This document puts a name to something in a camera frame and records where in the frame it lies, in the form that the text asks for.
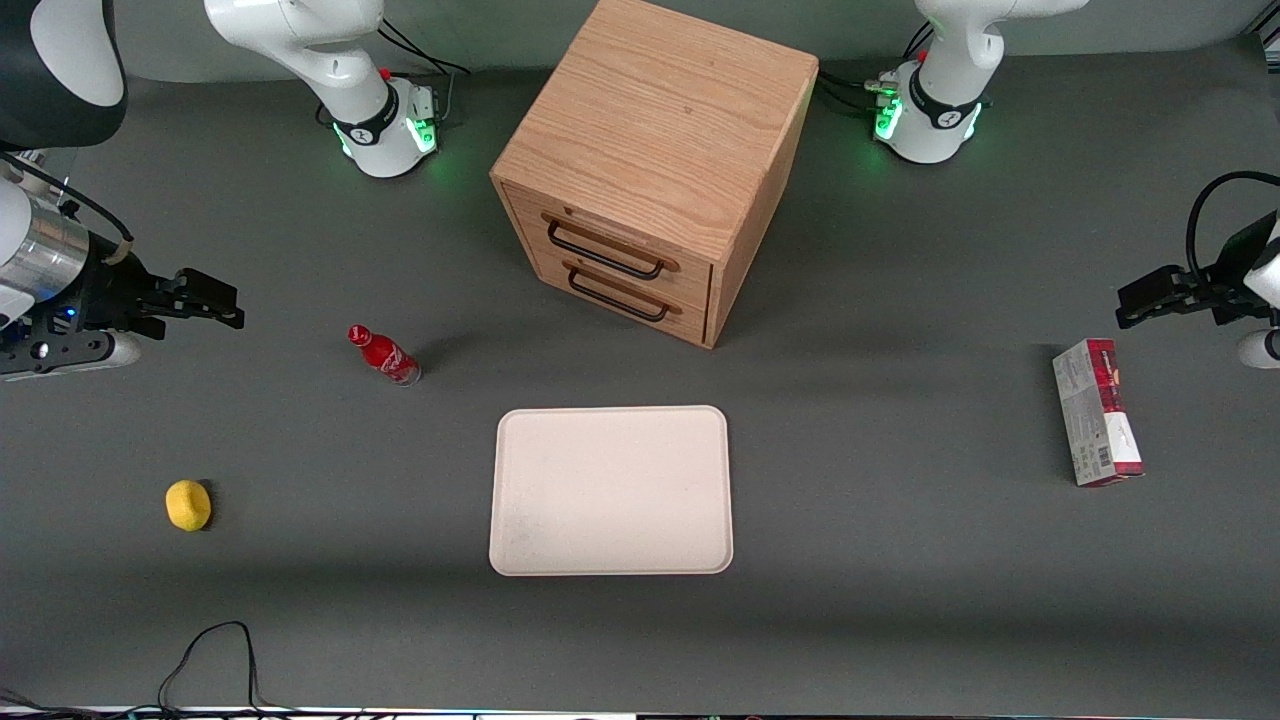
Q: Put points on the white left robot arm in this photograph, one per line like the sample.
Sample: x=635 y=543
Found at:
x=945 y=60

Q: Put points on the oak wooden drawer cabinet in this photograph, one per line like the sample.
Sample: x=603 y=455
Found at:
x=665 y=110

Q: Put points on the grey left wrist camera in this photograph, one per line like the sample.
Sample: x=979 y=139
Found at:
x=1258 y=349

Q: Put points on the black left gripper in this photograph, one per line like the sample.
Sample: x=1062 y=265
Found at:
x=1226 y=281

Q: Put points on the beige plastic tray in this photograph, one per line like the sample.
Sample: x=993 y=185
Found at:
x=610 y=490

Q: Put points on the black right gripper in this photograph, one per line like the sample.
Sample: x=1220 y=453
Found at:
x=103 y=293

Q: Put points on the red soda bottle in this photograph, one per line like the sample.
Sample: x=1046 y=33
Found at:
x=383 y=354

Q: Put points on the wooden drawer with shelf interior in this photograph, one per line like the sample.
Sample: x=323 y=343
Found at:
x=690 y=275

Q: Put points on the yellow lemon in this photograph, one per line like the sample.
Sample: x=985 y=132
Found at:
x=187 y=505

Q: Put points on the black aluminium frame rail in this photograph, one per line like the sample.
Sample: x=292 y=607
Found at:
x=1265 y=28

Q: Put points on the grey and red carton box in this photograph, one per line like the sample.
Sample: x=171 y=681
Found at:
x=1095 y=415

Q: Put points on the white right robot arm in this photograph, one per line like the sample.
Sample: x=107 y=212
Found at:
x=350 y=60

